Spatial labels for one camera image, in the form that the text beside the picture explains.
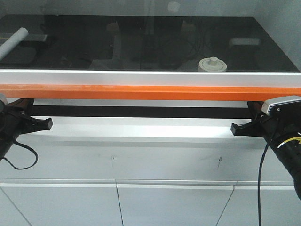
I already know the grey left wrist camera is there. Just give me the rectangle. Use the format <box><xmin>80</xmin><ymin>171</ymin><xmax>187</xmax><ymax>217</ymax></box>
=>
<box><xmin>0</xmin><ymin>94</ymin><xmax>8</xmax><ymax>112</ymax></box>

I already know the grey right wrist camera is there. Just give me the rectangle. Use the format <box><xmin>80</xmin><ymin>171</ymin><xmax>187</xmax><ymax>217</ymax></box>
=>
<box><xmin>261</xmin><ymin>95</ymin><xmax>301</xmax><ymax>115</ymax></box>

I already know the grey rolled paper tube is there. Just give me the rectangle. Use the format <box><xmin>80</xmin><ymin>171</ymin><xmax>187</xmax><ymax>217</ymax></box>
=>
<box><xmin>0</xmin><ymin>27</ymin><xmax>29</xmax><ymax>60</ymax></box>

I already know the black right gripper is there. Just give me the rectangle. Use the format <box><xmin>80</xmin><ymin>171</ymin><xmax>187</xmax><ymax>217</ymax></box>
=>
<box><xmin>230</xmin><ymin>101</ymin><xmax>301</xmax><ymax>198</ymax></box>

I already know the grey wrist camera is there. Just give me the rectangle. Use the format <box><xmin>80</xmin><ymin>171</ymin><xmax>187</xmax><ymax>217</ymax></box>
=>
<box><xmin>0</xmin><ymin>94</ymin><xmax>8</xmax><ymax>112</ymax></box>
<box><xmin>261</xmin><ymin>95</ymin><xmax>301</xmax><ymax>115</ymax></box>

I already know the glass jar with cream lid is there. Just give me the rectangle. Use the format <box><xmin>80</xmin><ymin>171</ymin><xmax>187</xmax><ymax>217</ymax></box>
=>
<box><xmin>198</xmin><ymin>56</ymin><xmax>227</xmax><ymax>72</ymax></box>

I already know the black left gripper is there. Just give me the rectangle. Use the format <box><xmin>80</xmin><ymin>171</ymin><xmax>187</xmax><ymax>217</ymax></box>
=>
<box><xmin>0</xmin><ymin>98</ymin><xmax>53</xmax><ymax>162</ymax></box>

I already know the fume hood sash orange handle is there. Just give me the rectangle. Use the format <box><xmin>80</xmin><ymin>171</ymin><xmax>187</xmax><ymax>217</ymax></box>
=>
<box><xmin>0</xmin><ymin>69</ymin><xmax>301</xmax><ymax>101</ymax></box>

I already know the black camera cable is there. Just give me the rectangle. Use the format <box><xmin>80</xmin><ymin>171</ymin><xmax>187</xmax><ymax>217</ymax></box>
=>
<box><xmin>1</xmin><ymin>135</ymin><xmax>39</xmax><ymax>170</ymax></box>
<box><xmin>257</xmin><ymin>142</ymin><xmax>270</xmax><ymax>226</ymax></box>

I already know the white cabinet door right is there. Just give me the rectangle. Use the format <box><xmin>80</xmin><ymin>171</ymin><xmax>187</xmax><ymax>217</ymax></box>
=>
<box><xmin>217</xmin><ymin>184</ymin><xmax>301</xmax><ymax>226</ymax></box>

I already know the black left camera cable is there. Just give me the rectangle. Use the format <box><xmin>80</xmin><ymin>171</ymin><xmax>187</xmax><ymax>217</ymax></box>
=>
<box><xmin>1</xmin><ymin>135</ymin><xmax>39</xmax><ymax>170</ymax></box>

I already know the white cabinet door centre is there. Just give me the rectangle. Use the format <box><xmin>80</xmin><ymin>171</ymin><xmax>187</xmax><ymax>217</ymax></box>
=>
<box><xmin>117</xmin><ymin>183</ymin><xmax>234</xmax><ymax>226</ymax></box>

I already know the black right camera cable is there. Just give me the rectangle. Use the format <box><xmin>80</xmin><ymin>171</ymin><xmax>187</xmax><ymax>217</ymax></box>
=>
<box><xmin>257</xmin><ymin>142</ymin><xmax>270</xmax><ymax>226</ymax></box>

